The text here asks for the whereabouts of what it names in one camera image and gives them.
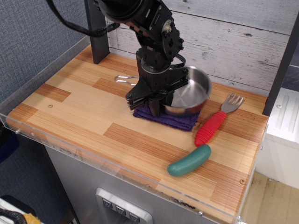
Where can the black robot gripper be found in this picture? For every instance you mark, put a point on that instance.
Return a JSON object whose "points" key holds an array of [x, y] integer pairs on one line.
{"points": [[154, 87]]}

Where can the stainless steel pot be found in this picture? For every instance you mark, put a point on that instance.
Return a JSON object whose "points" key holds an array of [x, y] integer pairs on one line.
{"points": [[190, 98]]}

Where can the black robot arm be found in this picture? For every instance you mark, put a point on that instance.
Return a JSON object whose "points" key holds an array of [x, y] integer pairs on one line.
{"points": [[160, 66]]}

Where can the purple folded cloth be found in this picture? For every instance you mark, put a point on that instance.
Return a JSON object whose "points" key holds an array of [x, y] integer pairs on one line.
{"points": [[185, 123]]}

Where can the green toy cucumber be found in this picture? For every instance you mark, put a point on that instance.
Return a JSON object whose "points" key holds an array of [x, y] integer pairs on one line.
{"points": [[190, 162]]}

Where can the silver toy fridge cabinet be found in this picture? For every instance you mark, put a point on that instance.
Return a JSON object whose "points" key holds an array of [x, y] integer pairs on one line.
{"points": [[81, 181]]}

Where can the silver dispenser button panel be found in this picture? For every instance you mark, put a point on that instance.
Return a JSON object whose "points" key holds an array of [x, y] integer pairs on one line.
{"points": [[123, 207]]}

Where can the white cabinet on right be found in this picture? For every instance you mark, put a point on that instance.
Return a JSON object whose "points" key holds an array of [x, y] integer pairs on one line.
{"points": [[278, 157]]}

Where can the red handled metal fork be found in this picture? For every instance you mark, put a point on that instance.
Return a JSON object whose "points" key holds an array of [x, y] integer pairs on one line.
{"points": [[209, 128]]}

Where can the dark grey left post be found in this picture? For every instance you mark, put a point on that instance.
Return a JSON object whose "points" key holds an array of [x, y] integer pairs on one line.
{"points": [[96, 20]]}

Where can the dark grey post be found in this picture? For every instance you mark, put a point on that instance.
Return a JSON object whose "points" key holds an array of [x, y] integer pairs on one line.
{"points": [[96, 20], [283, 68]]}

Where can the dark grey right post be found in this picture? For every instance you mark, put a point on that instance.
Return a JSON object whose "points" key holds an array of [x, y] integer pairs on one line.
{"points": [[283, 68]]}

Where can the clear acrylic guard rail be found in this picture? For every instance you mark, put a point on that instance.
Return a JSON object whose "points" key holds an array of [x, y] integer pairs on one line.
{"points": [[81, 112]]}

